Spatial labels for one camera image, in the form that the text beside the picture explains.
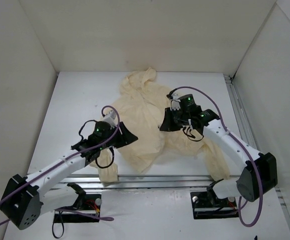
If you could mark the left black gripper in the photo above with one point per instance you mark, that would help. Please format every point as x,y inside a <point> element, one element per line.
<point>121,136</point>

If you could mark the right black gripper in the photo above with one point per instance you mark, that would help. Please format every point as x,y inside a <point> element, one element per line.
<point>171,119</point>

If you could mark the cream yellow hooded jacket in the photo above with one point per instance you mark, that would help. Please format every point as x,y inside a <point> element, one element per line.
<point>140,99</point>

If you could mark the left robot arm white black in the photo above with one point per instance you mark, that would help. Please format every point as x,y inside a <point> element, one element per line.
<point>26,198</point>

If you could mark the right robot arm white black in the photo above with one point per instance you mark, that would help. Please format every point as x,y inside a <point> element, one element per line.
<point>257,170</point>

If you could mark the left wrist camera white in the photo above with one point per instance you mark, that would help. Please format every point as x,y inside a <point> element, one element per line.
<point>110,118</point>

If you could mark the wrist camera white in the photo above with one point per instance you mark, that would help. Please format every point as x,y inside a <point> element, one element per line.
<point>174,101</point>
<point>110,118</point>

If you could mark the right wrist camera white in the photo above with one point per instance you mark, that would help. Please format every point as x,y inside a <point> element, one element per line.
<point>174,101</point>

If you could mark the aluminium front rail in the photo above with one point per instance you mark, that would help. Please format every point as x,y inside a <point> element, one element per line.
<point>135,183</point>

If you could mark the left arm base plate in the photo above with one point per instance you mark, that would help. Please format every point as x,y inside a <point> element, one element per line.
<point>87,204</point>

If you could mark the aluminium side rail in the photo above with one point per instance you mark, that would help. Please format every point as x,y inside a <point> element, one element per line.
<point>246,133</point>

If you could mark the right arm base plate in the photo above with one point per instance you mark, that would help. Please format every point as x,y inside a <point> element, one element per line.
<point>207,206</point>

